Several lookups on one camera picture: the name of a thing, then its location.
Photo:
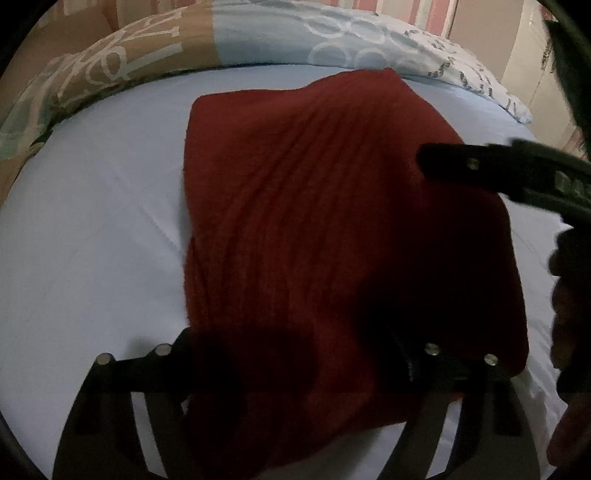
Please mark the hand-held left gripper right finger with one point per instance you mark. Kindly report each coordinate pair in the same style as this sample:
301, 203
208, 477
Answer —
418, 362

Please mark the red knitted sweater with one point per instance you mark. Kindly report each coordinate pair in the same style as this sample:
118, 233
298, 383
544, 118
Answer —
300, 207

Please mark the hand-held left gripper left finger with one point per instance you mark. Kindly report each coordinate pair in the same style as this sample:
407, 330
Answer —
175, 367

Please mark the person's right hand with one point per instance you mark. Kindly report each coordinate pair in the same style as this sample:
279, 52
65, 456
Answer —
572, 300

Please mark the bed with light blue sheet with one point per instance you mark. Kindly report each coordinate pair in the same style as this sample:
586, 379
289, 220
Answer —
92, 230

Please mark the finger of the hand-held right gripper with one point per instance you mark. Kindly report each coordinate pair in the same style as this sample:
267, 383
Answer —
461, 166

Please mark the patterned blue beige duvet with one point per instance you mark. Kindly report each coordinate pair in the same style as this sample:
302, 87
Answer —
258, 41

